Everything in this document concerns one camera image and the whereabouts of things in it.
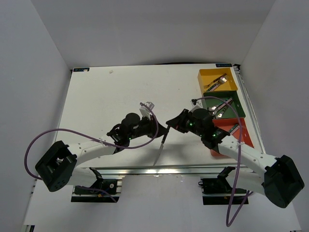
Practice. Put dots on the pink handled spoon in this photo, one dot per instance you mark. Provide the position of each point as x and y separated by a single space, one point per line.
211 109

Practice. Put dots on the pink handled fork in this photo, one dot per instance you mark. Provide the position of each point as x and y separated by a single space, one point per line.
217 84

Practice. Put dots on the green handled knife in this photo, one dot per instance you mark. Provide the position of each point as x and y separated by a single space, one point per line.
221 132

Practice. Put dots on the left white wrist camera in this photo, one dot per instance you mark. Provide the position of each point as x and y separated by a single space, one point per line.
146 108

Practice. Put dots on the left blue table sticker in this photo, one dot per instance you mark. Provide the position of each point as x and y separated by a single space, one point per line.
81 69

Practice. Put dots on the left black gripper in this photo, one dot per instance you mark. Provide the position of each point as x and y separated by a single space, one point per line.
152 123

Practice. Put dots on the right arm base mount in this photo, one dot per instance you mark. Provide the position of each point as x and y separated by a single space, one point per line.
217 191

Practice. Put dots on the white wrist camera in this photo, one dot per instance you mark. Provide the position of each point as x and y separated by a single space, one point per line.
146 108
195 104

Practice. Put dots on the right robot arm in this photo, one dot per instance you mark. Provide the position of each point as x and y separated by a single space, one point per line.
276 178

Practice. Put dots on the yellow container box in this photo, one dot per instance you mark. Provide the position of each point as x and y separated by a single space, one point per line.
207 78

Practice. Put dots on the aluminium table frame rail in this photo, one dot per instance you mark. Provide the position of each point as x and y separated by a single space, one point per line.
200 170

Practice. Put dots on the dark handled spoon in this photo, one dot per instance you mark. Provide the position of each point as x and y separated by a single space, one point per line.
217 111

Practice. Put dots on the green handled spoon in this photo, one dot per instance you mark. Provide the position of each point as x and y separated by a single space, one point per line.
220 114

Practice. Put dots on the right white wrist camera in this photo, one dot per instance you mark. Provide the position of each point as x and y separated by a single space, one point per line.
195 104

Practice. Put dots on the pink handled knife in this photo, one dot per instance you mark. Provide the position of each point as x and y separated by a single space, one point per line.
234 129

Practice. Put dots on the dark handled fork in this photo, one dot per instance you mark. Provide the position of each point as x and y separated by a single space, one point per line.
207 86

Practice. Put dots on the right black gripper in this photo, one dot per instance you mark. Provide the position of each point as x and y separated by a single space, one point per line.
177 125

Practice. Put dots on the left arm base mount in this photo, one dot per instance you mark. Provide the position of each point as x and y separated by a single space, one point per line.
101 191

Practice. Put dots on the blue table sticker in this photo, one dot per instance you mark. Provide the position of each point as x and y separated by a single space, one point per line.
81 69
223 65

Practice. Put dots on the green handled fork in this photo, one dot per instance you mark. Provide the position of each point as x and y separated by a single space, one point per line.
215 80

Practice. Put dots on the right blue table sticker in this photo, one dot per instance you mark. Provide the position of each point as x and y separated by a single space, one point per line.
223 65

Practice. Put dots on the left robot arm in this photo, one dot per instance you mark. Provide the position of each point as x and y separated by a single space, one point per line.
59 166

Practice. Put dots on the green container box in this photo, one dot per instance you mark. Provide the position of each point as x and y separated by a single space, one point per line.
209 102

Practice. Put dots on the dark handled knife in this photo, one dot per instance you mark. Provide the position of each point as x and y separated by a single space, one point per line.
161 146

